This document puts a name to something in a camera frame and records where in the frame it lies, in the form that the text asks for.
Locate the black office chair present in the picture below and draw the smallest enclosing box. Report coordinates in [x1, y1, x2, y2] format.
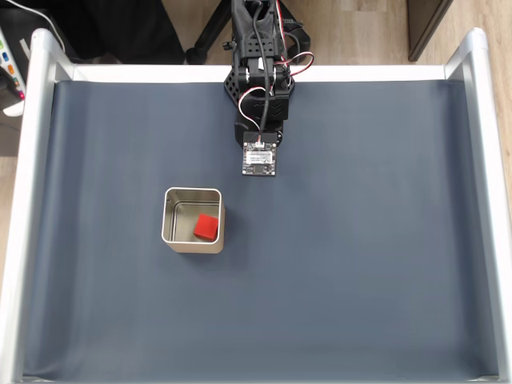
[47, 0, 234, 65]

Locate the white red arm servo cable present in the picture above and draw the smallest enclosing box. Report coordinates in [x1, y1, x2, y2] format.
[275, 0, 316, 76]

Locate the dark wooden cabinet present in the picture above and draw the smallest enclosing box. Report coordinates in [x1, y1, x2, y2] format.
[407, 0, 455, 62]

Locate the white device with coloured buttons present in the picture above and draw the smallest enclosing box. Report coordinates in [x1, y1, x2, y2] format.
[0, 7, 32, 118]

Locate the dark blue table mat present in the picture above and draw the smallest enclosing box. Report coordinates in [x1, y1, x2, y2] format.
[22, 78, 501, 379]

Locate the bare camera circuit board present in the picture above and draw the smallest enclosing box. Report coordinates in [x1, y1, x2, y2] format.
[241, 140, 278, 177]

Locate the square metal tin container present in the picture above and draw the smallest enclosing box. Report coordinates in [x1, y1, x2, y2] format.
[160, 186, 226, 254]

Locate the black camera cable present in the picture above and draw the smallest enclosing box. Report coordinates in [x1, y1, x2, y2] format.
[250, 0, 270, 141]

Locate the white metal table frame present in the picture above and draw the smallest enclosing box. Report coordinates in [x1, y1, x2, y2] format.
[0, 26, 512, 384]

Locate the thin white cable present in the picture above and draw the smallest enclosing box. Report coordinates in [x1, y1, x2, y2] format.
[22, 0, 66, 53]

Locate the white red gripper servo cable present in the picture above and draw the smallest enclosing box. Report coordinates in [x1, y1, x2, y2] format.
[237, 85, 266, 133]

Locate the red cube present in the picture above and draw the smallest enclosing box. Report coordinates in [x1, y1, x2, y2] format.
[193, 213, 220, 242]

